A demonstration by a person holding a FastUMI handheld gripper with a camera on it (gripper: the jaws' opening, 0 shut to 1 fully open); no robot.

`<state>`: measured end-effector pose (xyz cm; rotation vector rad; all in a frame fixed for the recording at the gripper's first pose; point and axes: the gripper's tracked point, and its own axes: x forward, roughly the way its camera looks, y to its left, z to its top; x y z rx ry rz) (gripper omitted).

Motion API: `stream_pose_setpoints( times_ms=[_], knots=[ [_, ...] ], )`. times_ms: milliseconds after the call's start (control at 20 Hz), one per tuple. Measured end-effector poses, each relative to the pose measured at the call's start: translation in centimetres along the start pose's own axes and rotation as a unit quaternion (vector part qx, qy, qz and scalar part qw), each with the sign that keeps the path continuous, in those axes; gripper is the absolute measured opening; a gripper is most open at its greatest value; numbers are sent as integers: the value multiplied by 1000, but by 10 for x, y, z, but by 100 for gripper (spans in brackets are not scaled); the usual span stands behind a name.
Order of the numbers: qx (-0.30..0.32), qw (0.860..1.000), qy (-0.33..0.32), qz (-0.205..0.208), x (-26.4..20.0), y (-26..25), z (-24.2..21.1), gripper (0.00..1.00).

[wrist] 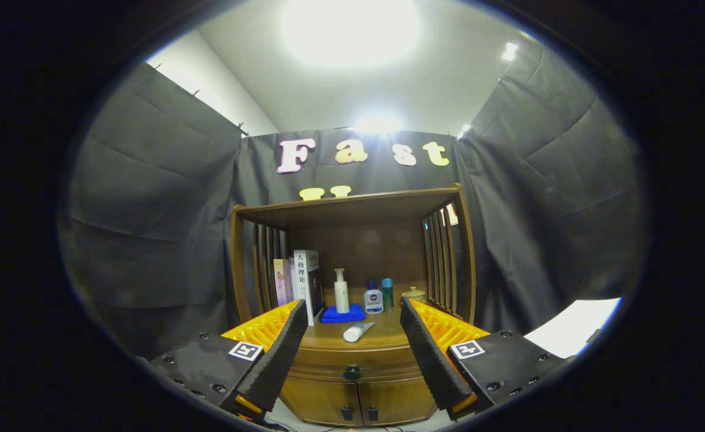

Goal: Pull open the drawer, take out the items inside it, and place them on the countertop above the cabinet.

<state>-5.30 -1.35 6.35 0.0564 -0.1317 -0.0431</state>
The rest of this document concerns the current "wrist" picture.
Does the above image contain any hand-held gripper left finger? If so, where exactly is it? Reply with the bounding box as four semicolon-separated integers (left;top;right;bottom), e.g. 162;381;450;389
148;299;309;421

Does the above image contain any white squeeze tube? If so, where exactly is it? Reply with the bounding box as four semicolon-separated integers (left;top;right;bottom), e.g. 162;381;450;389
343;322;376;343

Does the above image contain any purple book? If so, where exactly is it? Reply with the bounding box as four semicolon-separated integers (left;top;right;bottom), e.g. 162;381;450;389
273;259;293;308

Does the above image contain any wooden cabinet door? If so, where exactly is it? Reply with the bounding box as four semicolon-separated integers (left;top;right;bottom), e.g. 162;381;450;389
357;379;438;427
279;377;358;427

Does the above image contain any wooden countertop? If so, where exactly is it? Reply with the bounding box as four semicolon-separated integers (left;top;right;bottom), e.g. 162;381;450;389
298;287;443;352

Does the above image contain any black backdrop cloth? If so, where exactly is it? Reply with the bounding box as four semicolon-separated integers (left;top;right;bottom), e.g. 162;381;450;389
58;39;647;361

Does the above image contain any white book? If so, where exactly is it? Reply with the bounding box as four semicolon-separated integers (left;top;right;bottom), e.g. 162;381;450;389
293;250;325;326

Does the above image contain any blue folded cloth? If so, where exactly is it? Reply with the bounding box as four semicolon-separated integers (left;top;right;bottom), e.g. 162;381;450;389
320;303;367;324

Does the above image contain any ceiling light behind cloth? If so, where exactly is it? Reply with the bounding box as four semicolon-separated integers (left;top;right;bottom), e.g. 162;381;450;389
352;114;404;134

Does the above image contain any white pump bottle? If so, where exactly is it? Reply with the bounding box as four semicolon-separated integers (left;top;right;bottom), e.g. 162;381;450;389
334;268;350;314

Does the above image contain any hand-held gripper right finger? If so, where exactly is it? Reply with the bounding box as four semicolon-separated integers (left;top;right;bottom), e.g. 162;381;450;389
399;297;572;421

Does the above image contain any white lotion bottle blue cap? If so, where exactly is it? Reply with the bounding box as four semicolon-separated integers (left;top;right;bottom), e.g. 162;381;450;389
364;281;385;316

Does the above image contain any wooden drawer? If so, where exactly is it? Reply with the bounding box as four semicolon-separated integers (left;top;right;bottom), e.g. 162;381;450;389
289;345;425;382

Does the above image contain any wooden cabinet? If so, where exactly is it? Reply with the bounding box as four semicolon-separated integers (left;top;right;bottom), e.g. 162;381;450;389
230;183;478;428

